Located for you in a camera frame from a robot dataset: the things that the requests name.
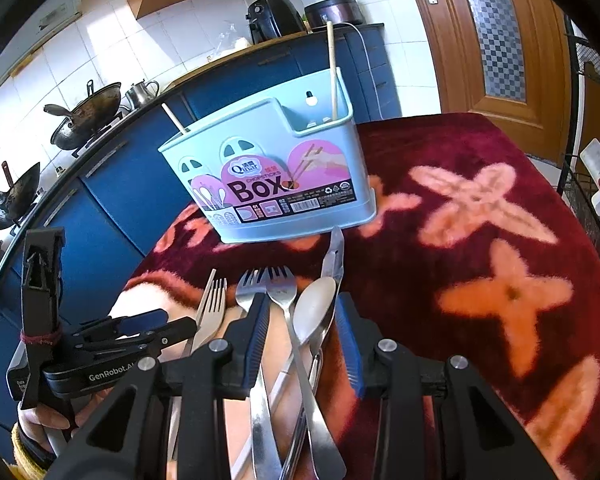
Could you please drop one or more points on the light wooden chopstick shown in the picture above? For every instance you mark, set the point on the light wooden chopstick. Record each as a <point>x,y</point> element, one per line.
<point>332,69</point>

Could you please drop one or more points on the beige spoon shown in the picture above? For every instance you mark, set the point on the beige spoon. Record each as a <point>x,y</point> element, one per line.
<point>311,309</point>

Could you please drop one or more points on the light blue utensil box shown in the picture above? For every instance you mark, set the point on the light blue utensil box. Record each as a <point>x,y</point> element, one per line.
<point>274,166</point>

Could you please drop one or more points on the dark rice cooker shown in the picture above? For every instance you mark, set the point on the dark rice cooker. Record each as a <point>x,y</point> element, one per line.
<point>336,11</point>

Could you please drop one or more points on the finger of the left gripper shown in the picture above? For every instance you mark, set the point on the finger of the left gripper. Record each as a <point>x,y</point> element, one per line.
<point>129,325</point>
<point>152,340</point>

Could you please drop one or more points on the steel kettle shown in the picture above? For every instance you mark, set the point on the steel kettle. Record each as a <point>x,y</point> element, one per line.
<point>141,93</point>

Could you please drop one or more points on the range hood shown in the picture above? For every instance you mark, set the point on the range hood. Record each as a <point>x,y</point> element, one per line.
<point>45,22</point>

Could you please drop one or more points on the beige handled fork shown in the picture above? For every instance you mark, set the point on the beige handled fork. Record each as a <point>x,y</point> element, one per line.
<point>209,319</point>

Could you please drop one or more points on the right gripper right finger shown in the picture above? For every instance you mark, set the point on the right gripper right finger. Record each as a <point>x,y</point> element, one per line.
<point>358,341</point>

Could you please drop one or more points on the black wok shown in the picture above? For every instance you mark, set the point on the black wok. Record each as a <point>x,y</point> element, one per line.
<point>79,125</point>

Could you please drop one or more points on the blue base cabinets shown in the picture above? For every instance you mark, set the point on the blue base cabinets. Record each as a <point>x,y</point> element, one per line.
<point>117,199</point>

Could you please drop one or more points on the black air fryer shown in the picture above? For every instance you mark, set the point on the black air fryer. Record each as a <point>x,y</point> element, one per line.
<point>271,19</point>

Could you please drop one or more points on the wooden door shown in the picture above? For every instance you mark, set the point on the wooden door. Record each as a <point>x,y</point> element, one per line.
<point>508,60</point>

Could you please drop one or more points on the red floral plush cloth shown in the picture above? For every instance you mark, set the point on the red floral plush cloth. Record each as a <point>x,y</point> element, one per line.
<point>472,252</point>

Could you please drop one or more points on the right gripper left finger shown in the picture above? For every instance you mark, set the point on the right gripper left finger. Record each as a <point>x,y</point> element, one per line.
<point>246,339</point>

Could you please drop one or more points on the steel fork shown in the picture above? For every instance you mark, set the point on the steel fork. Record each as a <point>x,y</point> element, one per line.
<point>327,461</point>
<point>265,459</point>

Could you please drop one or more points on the thin wooden chopstick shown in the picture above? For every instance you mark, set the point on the thin wooden chopstick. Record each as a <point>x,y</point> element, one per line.
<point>173,118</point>

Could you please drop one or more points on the left hand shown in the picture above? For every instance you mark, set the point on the left hand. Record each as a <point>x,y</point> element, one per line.
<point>33,423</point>

